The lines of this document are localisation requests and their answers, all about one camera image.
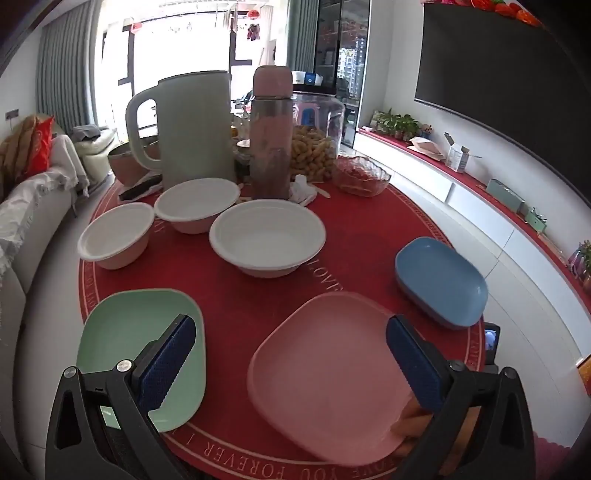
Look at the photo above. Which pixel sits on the red cushion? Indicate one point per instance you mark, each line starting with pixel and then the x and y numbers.
pixel 41 145

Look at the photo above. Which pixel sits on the pink pot with metal liner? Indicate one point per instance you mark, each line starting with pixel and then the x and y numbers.
pixel 122 161

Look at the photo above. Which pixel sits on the white armchair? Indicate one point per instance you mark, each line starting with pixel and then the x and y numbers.
pixel 94 150

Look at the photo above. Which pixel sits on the red hanging wall decorations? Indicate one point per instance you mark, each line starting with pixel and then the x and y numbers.
pixel 489 7

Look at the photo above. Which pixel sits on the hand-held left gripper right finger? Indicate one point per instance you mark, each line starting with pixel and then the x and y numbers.
pixel 418 364

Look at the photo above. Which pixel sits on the white crumpled tissue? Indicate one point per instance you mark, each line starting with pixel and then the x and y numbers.
pixel 302 191

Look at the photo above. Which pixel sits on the glass dish of red snacks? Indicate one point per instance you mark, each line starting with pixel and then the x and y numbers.
pixel 360 177

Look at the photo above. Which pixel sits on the grey-green window curtain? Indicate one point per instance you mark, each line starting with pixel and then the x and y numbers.
pixel 302 37
pixel 64 69

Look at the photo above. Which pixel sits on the black wall television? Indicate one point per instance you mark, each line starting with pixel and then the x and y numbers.
pixel 508 83

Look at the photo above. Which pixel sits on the green potted plants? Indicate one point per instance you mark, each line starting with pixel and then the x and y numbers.
pixel 397 123

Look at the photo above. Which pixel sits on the round red tablecloth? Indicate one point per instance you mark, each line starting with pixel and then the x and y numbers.
pixel 360 240

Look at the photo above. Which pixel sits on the small potted flower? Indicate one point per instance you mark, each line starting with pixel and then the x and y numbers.
pixel 582 265

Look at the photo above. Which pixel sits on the small pale green box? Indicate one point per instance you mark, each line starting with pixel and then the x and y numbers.
pixel 536 224

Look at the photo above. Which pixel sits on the beige paper bag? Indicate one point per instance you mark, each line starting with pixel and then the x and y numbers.
pixel 427 147

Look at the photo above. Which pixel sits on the pale green electric kettle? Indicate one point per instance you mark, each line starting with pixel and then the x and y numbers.
pixel 194 129

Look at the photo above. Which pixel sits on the white red-topped television cabinet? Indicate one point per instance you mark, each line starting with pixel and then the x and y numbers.
pixel 461 194

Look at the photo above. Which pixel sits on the blue square plate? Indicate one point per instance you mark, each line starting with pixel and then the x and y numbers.
pixel 438 277

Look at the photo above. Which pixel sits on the dark glass cabinet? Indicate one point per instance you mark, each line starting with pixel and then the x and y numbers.
pixel 341 55

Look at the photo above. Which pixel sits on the green square plate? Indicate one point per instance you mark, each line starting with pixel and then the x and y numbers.
pixel 124 332

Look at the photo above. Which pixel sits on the pink thermos bottle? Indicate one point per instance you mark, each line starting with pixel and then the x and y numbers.
pixel 270 138

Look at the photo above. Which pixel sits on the brown cushion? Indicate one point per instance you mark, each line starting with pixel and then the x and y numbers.
pixel 16 147

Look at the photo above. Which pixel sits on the glass jar of peanuts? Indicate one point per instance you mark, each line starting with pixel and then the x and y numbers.
pixel 314 147

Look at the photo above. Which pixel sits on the black rectangular case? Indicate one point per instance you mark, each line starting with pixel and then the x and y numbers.
pixel 141 189

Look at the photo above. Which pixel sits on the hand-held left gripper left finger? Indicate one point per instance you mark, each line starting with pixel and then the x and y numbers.
pixel 168 360

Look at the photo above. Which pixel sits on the white carton box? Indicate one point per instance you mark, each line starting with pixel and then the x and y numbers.
pixel 457 157

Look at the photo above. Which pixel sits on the grey sofa with white cover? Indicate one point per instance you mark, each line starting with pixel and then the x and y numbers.
pixel 32 217

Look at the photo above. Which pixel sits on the white disposable bowl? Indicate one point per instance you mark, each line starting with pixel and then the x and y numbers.
pixel 198 203
pixel 268 235
pixel 115 235

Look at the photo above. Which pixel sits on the pink square plate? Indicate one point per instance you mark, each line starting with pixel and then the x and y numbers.
pixel 323 369

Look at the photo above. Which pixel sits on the large pale green box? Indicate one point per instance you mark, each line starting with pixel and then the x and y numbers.
pixel 503 196

